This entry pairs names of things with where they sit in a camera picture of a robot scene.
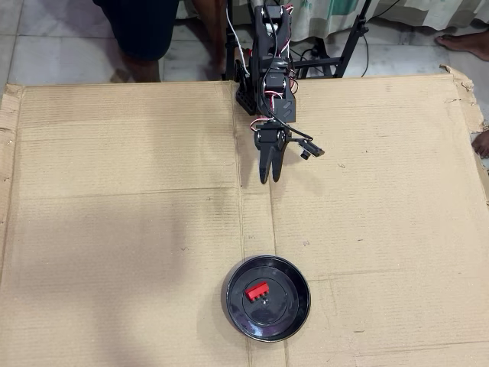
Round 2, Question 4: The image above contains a bare human leg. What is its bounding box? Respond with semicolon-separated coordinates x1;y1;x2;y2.
110;47;161;84
189;0;231;76

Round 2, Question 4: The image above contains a black round plastic bowl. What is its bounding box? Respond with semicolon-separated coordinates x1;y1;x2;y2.
222;254;312;343

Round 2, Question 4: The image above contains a bare human foot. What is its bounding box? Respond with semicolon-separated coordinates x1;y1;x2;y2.
434;32;489;62
471;129;489;160

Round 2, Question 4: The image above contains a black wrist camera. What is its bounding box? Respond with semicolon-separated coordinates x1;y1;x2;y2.
293;136;327;161

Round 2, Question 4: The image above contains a black camera cable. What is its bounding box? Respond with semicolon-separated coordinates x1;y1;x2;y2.
265;57;315;141

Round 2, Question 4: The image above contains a brown cardboard sheet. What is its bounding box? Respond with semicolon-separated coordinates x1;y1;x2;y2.
0;73;489;367

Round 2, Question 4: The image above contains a black floor cable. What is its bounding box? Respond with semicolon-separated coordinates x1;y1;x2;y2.
358;36;370;78

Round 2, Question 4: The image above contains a black metal stand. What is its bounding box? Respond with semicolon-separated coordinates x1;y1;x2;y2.
224;0;374;82

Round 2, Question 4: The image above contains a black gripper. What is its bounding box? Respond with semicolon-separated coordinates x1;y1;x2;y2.
251;121;293;186

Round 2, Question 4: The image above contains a patterned green white bedsheet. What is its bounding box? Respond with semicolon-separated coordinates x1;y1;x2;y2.
228;0;489;40

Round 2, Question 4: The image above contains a red lego block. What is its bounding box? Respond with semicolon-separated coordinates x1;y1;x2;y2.
244;280;270;303

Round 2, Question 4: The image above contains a white cable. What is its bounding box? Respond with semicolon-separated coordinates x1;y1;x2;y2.
225;0;251;76

